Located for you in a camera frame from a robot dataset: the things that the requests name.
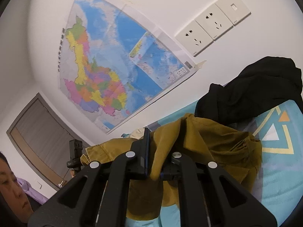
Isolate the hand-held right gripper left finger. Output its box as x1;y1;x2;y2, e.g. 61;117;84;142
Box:
28;127;151;227

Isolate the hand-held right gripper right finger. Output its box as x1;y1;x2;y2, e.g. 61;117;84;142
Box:
160;152;278;227

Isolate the olive green garment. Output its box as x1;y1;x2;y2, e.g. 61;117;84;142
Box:
80;113;263;220

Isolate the cream cloth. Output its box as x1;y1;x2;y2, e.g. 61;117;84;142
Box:
129;128;145;139

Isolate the grey door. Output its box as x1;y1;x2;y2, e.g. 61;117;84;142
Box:
7;92;97;192

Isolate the person's purple clothing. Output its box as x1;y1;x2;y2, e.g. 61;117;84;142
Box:
18;177;49;205

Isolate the teal patterned bed sheet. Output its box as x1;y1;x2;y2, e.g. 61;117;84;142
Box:
122;99;303;227

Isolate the black garment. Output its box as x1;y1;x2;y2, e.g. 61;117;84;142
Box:
194;56;303;125

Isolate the colourful wall map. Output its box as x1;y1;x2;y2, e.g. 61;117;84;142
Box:
57;0;197;134

